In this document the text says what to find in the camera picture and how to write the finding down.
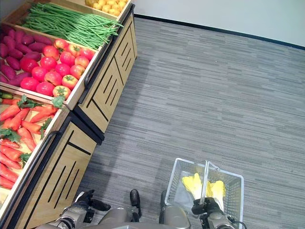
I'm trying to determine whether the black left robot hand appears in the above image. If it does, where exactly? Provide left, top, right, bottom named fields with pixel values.
left=74, top=189, right=112, bottom=212

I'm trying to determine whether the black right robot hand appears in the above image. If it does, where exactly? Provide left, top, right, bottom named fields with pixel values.
left=191, top=197, right=219, bottom=216

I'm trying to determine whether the silver wire shopping basket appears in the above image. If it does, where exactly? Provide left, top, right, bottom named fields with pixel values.
left=164, top=157, right=245, bottom=229

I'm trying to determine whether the silver left robot leg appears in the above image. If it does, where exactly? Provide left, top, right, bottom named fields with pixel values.
left=98, top=208, right=134, bottom=226

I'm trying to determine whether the silver robot leg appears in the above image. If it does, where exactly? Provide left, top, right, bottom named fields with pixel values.
left=98, top=208, right=134, bottom=226
left=163, top=205, right=192, bottom=229

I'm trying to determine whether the silver right robot leg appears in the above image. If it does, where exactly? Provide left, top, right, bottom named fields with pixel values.
left=163, top=205, right=192, bottom=229

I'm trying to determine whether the wooden produce stand with carrots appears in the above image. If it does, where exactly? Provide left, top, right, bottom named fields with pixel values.
left=0, top=90, right=105, bottom=229

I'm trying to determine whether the dark right robot foot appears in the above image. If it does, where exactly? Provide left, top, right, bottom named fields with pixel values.
left=159, top=190, right=168, bottom=224

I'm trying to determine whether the dark robot foot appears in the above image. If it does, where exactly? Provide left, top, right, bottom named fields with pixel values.
left=129, top=189, right=142, bottom=222
left=159, top=190, right=168, bottom=224

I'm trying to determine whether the dark left robot foot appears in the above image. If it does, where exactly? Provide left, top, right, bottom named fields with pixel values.
left=129, top=189, right=142, bottom=222

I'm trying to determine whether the grey robot torso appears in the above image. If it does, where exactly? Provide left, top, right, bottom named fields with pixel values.
left=82, top=222, right=191, bottom=229

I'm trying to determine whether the orange carrot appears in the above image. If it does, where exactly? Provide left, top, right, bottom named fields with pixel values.
left=1, top=107, right=31, bottom=132
left=0, top=94, right=29, bottom=122
left=0, top=152, right=22, bottom=170
left=0, top=176, right=15, bottom=190
left=20, top=116, right=53, bottom=140
left=0, top=128, right=21, bottom=149
left=30, top=104, right=53, bottom=113
left=0, top=144, right=32, bottom=167
left=17, top=127, right=37, bottom=152
left=30, top=96, right=66, bottom=124
left=0, top=163, right=20, bottom=183
left=1, top=98, right=20, bottom=106

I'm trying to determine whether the red tomato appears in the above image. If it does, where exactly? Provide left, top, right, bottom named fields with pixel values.
left=70, top=64, right=86, bottom=80
left=20, top=76, right=40, bottom=92
left=44, top=71, right=63, bottom=87
left=74, top=55, right=90, bottom=69
left=52, top=85, right=72, bottom=100
left=67, top=44, right=82, bottom=58
left=19, top=58, right=40, bottom=73
left=80, top=47, right=96, bottom=62
left=36, top=81, right=56, bottom=97
left=42, top=45, right=60, bottom=61
left=59, top=51, right=76, bottom=67
left=53, top=38, right=70, bottom=52
left=31, top=66, right=49, bottom=83
left=61, top=74, right=79, bottom=91
left=55, top=63, right=71, bottom=78
left=40, top=56, right=58, bottom=72

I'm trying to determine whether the wooden produce stand with tomatoes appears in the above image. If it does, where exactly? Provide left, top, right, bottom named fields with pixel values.
left=0, top=0, right=138, bottom=142

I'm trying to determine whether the pile of green beans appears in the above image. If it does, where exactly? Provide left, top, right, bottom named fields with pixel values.
left=21, top=2, right=124, bottom=50

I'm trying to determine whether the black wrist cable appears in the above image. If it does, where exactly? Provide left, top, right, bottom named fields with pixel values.
left=227, top=215, right=249, bottom=229

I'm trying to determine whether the black wall baseboard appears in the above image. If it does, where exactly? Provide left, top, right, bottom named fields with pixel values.
left=134, top=13, right=305, bottom=51

